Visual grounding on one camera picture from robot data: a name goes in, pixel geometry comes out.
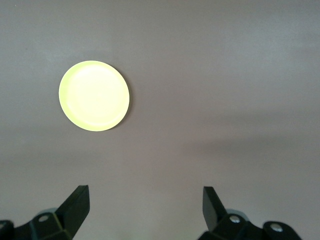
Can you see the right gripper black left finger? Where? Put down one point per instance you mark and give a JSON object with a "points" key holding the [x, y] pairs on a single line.
{"points": [[75, 212]]}

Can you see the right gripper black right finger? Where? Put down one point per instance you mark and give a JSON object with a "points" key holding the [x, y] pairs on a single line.
{"points": [[215, 217]]}

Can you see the yellow plastic plate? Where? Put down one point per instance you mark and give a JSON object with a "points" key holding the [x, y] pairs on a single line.
{"points": [[95, 96]]}

